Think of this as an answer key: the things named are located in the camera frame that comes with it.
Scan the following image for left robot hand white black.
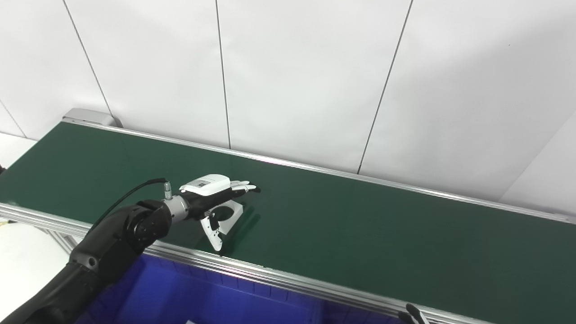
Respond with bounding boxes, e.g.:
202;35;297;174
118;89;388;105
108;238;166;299
178;174;261;252

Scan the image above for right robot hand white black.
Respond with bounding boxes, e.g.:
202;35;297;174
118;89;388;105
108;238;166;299
398;303;430;324

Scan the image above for green conveyor belt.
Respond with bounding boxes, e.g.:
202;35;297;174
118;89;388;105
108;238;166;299
0;121;576;324

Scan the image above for grey conveyor end housing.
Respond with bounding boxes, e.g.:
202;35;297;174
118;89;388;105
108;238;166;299
63;108;122;128

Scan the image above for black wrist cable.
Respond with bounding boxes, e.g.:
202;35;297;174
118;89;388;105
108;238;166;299
88;178;174;234

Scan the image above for aluminium conveyor side rail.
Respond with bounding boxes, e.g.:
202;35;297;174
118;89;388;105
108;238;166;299
62;118;576;225
0;202;495;324

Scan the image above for aluminium conveyor support frame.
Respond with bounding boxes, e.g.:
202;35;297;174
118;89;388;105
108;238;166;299
43;227;88;255

